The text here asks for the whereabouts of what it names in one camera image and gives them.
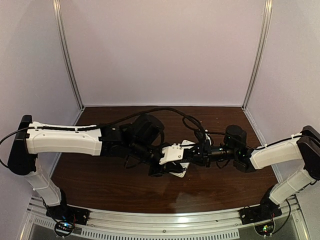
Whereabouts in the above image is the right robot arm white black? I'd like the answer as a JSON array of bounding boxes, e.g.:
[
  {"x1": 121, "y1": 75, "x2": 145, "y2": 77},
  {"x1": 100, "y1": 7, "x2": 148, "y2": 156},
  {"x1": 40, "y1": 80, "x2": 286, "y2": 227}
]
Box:
[{"x1": 182, "y1": 125, "x2": 320, "y2": 216}]

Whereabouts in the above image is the white remote control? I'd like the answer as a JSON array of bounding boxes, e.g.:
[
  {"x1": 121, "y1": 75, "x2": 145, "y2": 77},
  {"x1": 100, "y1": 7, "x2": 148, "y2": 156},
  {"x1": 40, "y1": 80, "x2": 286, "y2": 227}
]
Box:
[{"x1": 170, "y1": 139, "x2": 194, "y2": 178}]

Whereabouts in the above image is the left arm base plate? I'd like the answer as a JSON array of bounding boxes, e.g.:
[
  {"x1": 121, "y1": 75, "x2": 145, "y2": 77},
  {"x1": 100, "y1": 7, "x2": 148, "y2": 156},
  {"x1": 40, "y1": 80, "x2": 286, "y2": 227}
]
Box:
[{"x1": 46, "y1": 205, "x2": 90, "y2": 225}]

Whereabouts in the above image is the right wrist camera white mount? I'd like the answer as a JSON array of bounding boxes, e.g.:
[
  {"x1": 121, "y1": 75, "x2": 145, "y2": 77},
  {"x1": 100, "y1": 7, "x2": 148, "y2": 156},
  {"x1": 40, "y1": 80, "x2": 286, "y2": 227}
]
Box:
[{"x1": 204, "y1": 129, "x2": 214, "y2": 146}]

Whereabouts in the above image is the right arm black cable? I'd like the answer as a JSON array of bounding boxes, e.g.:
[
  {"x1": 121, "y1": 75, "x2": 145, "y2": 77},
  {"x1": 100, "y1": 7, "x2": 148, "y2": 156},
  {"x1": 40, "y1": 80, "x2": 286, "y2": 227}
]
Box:
[{"x1": 181, "y1": 116, "x2": 311, "y2": 151}]

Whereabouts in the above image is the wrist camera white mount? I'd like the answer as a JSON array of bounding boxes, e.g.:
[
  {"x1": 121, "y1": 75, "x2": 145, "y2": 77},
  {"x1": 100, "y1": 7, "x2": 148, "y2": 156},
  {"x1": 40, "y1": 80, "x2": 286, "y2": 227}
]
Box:
[
  {"x1": 159, "y1": 144, "x2": 192, "y2": 165},
  {"x1": 204, "y1": 129, "x2": 214, "y2": 146}
]

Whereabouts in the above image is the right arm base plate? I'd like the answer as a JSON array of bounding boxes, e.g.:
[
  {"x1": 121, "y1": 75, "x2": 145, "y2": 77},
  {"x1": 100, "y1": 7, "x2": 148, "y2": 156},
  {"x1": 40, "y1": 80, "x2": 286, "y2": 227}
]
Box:
[{"x1": 238, "y1": 205, "x2": 282, "y2": 225}]

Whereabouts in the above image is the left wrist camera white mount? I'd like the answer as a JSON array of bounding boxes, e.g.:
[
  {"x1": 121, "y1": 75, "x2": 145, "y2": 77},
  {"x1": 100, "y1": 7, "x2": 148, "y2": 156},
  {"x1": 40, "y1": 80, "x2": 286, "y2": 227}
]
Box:
[{"x1": 159, "y1": 144, "x2": 192, "y2": 165}]

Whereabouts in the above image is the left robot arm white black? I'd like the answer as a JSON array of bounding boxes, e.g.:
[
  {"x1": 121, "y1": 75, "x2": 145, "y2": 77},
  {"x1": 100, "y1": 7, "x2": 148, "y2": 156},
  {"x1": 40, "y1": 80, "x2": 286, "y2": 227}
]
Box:
[{"x1": 7, "y1": 114, "x2": 189, "y2": 218}]

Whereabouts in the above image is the aluminium frame post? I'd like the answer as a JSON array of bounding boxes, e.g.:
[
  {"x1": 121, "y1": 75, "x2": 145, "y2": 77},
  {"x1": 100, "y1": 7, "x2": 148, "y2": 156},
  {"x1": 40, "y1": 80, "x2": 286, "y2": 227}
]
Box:
[
  {"x1": 242, "y1": 0, "x2": 273, "y2": 110},
  {"x1": 52, "y1": 0, "x2": 85, "y2": 110}
]

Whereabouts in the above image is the right aluminium frame post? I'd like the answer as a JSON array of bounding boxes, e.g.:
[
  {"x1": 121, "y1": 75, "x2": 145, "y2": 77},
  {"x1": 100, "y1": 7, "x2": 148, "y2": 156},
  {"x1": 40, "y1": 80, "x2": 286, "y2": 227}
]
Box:
[{"x1": 242, "y1": 0, "x2": 273, "y2": 110}]

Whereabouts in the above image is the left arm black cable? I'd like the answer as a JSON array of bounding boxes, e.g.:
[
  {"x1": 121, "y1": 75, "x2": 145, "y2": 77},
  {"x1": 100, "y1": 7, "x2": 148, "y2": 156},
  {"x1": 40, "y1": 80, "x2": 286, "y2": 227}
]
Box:
[{"x1": 0, "y1": 106, "x2": 208, "y2": 171}]

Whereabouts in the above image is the front aluminium rail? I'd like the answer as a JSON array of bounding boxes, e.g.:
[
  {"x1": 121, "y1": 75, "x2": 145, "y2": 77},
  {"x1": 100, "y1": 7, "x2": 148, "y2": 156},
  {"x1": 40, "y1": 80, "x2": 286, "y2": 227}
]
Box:
[{"x1": 17, "y1": 196, "x2": 310, "y2": 240}]

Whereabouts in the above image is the left aluminium frame post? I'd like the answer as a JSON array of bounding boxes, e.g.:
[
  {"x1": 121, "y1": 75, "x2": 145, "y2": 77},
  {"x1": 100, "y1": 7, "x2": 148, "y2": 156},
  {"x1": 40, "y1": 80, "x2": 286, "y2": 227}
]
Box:
[{"x1": 52, "y1": 0, "x2": 85, "y2": 110}]

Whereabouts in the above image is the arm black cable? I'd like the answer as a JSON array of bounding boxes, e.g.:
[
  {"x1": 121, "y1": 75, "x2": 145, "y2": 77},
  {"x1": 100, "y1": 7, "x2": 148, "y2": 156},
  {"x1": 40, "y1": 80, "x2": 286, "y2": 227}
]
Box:
[
  {"x1": 181, "y1": 116, "x2": 311, "y2": 151},
  {"x1": 0, "y1": 106, "x2": 208, "y2": 171}
]

